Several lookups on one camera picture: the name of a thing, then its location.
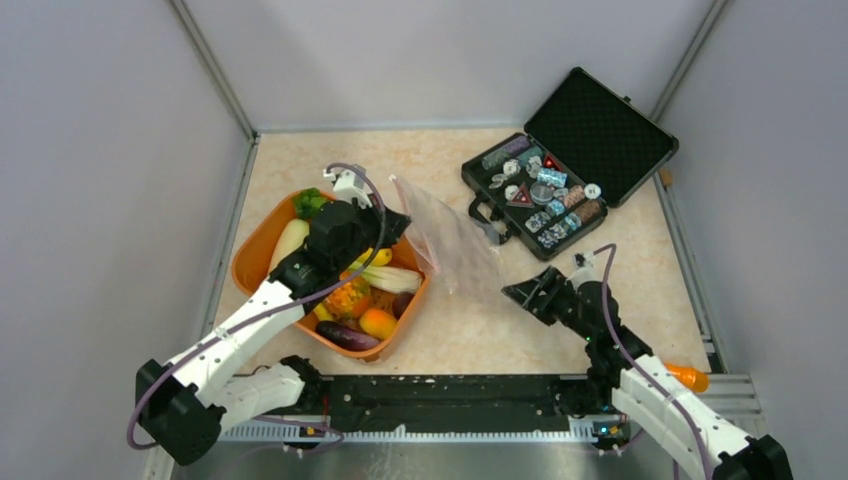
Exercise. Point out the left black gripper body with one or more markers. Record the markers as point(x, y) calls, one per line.
point(370, 226)

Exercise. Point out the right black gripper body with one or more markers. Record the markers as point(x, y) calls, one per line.
point(560, 304)

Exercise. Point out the clear zip top bag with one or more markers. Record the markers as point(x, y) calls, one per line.
point(451, 246)

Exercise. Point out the white radish with leaves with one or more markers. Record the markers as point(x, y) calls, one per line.
point(306, 205)

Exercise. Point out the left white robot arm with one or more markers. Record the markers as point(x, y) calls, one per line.
point(186, 403)

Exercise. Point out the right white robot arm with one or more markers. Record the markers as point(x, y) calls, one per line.
point(633, 380)

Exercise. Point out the orange pineapple toy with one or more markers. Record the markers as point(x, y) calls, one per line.
point(350, 301)

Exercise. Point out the orange yellow mango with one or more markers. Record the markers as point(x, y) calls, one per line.
point(378, 323)

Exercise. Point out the yellow banana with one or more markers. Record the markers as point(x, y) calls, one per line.
point(322, 313)

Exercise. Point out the purple eggplant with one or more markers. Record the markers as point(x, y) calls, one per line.
point(346, 337)

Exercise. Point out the orange plastic basket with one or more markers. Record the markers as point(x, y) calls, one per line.
point(253, 260)

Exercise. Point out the black open carrying case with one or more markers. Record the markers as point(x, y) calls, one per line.
point(584, 151)

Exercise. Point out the orange carrot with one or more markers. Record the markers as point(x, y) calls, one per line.
point(695, 380)

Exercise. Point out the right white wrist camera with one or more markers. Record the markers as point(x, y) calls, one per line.
point(585, 269)

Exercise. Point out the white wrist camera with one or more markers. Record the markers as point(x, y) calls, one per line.
point(585, 269)
point(349, 185)

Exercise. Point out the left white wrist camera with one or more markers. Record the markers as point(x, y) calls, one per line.
point(349, 185)

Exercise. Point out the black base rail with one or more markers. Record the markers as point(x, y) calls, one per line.
point(459, 404)

